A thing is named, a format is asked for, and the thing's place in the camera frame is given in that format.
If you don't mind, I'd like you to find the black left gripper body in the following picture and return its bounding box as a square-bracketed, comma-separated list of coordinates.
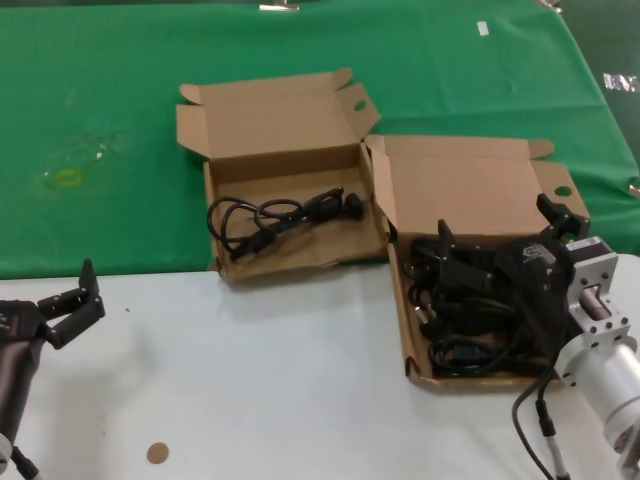
[0, 298, 51, 436]

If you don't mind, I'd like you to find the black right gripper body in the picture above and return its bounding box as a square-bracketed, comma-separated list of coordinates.
[492, 234, 574, 362]

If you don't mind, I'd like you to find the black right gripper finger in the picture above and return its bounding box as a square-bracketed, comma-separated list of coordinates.
[536, 193, 591, 245]
[437, 218, 494, 294]

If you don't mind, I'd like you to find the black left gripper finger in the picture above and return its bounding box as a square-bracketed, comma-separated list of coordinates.
[49, 262, 107, 350]
[37, 258, 95, 319]

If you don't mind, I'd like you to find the open brown cardboard box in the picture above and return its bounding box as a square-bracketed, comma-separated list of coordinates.
[366, 133, 591, 394]
[175, 68, 396, 285]

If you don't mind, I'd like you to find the yellow square tape mark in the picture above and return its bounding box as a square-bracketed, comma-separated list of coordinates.
[52, 169, 84, 189]

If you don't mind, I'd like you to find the green table cloth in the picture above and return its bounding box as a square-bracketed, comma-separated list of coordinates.
[0, 0, 640, 279]

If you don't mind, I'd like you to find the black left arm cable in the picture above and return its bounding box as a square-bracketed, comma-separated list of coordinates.
[9, 446, 42, 480]

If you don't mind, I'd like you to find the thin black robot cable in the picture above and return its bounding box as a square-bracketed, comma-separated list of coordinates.
[510, 367, 559, 480]

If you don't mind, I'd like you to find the cable with metal connector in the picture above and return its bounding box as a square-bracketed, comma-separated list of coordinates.
[535, 369, 571, 480]

